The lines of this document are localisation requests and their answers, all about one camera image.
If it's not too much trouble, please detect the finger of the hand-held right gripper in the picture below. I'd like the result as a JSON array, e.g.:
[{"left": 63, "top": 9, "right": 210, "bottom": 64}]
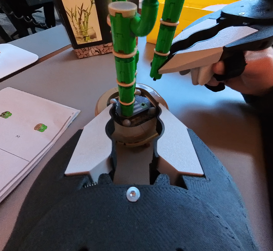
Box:
[
  {"left": 168, "top": 10, "right": 224, "bottom": 63},
  {"left": 158, "top": 26, "right": 259, "bottom": 75}
]

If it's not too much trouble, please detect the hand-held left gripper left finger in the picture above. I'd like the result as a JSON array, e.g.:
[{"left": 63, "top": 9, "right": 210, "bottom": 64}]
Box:
[{"left": 65, "top": 104, "right": 117, "bottom": 185}]

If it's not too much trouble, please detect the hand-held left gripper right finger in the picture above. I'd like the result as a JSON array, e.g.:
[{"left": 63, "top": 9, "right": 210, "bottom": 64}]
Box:
[{"left": 149, "top": 104, "right": 204, "bottom": 185}]

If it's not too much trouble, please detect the yellow plastic bin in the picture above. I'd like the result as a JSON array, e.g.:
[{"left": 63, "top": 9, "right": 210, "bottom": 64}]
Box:
[{"left": 147, "top": 0, "right": 242, "bottom": 44}]

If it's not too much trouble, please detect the thick green bamboo stalk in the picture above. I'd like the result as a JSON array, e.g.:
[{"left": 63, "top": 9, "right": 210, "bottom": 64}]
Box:
[{"left": 150, "top": 0, "right": 192, "bottom": 81}]

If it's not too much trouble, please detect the building instruction booklet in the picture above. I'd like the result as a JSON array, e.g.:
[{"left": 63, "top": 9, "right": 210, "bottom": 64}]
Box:
[{"left": 0, "top": 87, "right": 81, "bottom": 203}]

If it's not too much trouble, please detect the green brick bamboo model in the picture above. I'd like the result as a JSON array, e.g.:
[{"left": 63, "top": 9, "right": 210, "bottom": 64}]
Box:
[{"left": 39, "top": 0, "right": 170, "bottom": 149}]

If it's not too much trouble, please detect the person's right forearm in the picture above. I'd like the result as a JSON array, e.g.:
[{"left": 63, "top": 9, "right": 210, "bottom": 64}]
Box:
[{"left": 242, "top": 92, "right": 273, "bottom": 170}]

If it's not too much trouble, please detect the grey desk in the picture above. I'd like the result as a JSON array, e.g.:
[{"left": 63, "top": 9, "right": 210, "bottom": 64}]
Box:
[{"left": 0, "top": 36, "right": 269, "bottom": 249}]

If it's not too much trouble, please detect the white desk stand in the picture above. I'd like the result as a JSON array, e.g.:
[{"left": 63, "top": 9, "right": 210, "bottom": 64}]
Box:
[{"left": 0, "top": 43, "right": 39, "bottom": 79}]

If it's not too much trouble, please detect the person's right hand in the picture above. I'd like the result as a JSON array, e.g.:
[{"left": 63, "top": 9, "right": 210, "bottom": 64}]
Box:
[{"left": 206, "top": 47, "right": 273, "bottom": 95}]

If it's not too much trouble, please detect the adjoining grey table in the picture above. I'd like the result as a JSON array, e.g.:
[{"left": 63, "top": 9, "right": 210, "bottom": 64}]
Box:
[{"left": 0, "top": 24, "right": 73, "bottom": 83}]

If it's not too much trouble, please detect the bamboo set box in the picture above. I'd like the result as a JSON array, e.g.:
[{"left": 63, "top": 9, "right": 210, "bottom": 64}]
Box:
[{"left": 52, "top": 0, "right": 141, "bottom": 59}]

